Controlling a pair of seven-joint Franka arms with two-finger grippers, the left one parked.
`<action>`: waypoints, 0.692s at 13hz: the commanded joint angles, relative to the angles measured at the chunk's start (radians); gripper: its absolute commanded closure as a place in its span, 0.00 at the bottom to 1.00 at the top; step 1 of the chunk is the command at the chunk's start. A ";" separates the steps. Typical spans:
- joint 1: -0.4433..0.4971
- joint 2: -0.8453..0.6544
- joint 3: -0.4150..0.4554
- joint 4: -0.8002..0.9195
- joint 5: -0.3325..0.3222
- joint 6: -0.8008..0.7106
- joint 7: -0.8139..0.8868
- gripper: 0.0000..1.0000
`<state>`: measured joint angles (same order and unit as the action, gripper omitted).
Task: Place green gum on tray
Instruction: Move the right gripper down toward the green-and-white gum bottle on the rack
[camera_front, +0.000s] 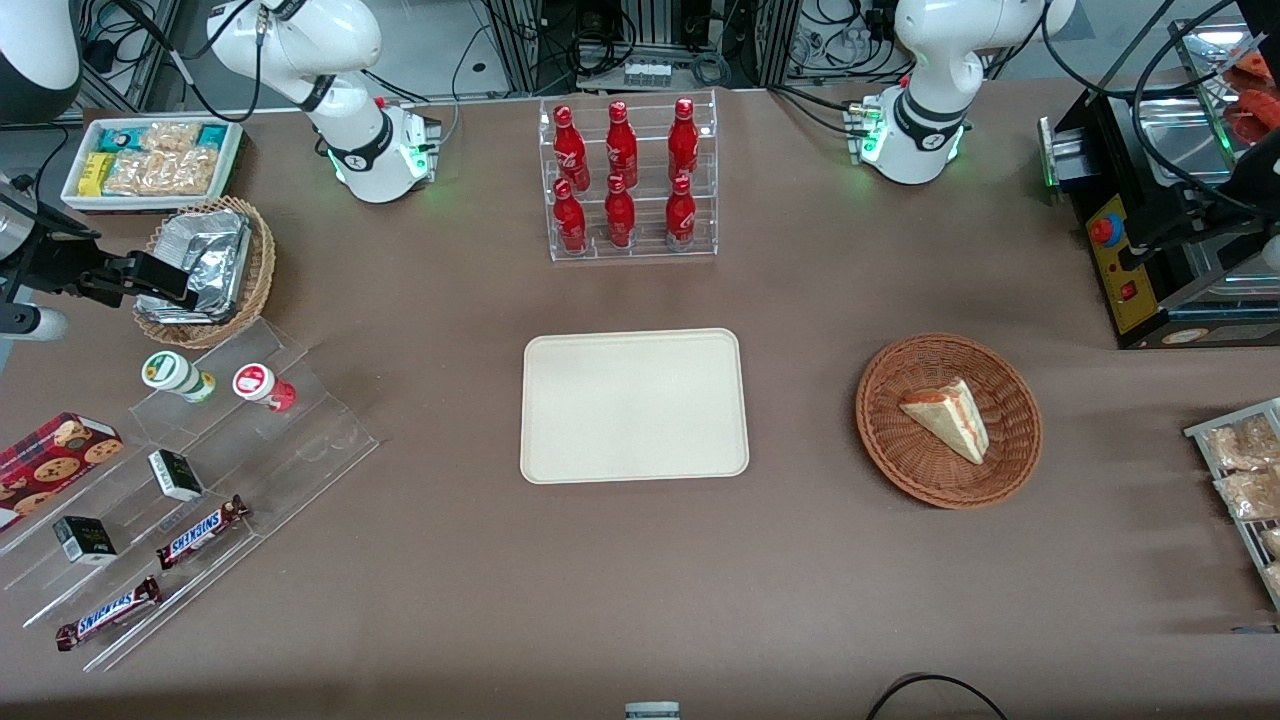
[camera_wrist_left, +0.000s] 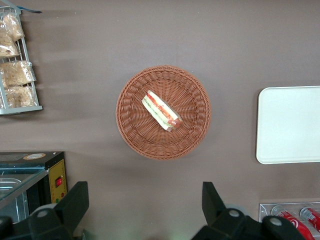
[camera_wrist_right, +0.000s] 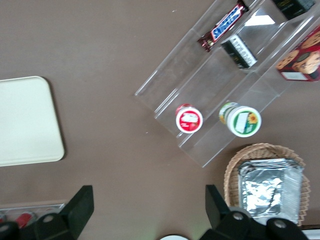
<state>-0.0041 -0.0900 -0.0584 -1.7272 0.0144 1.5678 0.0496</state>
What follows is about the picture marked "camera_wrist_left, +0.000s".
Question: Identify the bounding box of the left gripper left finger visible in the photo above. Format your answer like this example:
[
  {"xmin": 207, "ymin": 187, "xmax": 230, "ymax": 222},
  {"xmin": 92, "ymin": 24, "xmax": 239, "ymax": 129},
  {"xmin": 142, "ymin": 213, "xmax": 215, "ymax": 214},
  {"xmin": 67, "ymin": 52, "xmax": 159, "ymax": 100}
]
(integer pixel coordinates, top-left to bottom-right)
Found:
[{"xmin": 29, "ymin": 181, "xmax": 90, "ymax": 240}]

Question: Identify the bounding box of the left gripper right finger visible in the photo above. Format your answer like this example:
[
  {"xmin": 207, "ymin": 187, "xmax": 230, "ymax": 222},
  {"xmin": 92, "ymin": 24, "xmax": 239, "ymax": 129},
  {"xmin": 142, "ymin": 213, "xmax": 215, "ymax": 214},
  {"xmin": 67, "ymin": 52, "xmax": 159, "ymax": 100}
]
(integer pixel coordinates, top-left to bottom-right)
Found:
[{"xmin": 192, "ymin": 181, "xmax": 262, "ymax": 240}]

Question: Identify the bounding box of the tray of packaged snacks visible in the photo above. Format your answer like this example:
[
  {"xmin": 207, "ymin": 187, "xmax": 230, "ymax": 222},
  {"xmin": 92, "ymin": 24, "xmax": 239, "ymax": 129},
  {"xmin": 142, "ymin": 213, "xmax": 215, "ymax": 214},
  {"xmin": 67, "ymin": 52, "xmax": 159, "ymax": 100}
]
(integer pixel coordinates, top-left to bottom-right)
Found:
[{"xmin": 0, "ymin": 6, "xmax": 43, "ymax": 116}]

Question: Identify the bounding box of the cream plastic tray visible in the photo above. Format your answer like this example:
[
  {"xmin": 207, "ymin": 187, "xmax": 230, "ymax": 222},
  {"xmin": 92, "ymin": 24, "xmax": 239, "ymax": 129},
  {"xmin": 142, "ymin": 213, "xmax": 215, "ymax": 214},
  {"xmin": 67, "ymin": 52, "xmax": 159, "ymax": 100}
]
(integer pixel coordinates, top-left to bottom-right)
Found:
[{"xmin": 255, "ymin": 85, "xmax": 320, "ymax": 165}]

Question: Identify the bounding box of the black yellow food warmer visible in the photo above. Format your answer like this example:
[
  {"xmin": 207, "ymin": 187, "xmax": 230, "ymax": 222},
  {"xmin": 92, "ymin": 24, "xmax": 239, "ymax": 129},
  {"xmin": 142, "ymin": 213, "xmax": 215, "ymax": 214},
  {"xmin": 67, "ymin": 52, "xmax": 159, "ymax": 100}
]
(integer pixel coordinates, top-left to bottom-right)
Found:
[{"xmin": 0, "ymin": 150, "xmax": 68, "ymax": 223}]

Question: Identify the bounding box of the clear acrylic bottle rack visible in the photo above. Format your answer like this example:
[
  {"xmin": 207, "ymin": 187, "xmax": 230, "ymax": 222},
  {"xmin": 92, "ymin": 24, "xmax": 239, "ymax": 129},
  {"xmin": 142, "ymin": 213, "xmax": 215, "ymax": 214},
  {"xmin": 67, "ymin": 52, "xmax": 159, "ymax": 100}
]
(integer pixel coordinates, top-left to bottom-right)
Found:
[{"xmin": 258, "ymin": 202, "xmax": 320, "ymax": 240}]

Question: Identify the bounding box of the red cola bottle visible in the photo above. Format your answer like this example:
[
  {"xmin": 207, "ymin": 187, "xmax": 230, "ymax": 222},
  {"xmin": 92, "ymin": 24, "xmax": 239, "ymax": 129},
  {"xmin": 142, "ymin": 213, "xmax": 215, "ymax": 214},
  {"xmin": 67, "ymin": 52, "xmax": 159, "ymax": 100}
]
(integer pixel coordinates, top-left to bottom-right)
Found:
[
  {"xmin": 271, "ymin": 204, "xmax": 316, "ymax": 240},
  {"xmin": 299, "ymin": 206, "xmax": 320, "ymax": 232}
]

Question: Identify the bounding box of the round brown wicker basket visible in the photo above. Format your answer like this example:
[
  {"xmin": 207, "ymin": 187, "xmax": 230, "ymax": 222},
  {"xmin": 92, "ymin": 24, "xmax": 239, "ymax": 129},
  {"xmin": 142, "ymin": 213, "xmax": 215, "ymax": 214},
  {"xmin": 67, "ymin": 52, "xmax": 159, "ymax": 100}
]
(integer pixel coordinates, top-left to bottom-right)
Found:
[{"xmin": 115, "ymin": 64, "xmax": 212, "ymax": 161}]

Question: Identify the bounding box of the wrapped sandwich wedge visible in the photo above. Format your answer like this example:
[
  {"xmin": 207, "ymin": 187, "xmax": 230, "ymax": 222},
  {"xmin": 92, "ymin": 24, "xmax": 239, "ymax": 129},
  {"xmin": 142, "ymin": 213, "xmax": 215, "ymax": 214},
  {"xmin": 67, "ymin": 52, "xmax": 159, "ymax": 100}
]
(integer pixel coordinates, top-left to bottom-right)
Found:
[{"xmin": 141, "ymin": 89, "xmax": 183, "ymax": 133}]

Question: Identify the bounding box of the clear bag of crackers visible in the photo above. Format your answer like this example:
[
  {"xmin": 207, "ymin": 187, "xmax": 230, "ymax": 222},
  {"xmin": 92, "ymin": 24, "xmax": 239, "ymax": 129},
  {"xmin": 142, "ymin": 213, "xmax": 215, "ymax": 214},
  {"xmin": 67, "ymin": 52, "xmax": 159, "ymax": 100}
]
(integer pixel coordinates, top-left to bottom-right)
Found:
[
  {"xmin": 0, "ymin": 29, "xmax": 21, "ymax": 59},
  {"xmin": 1, "ymin": 12, "xmax": 26, "ymax": 42},
  {"xmin": 0, "ymin": 60, "xmax": 37, "ymax": 88},
  {"xmin": 0, "ymin": 85, "xmax": 38, "ymax": 109}
]

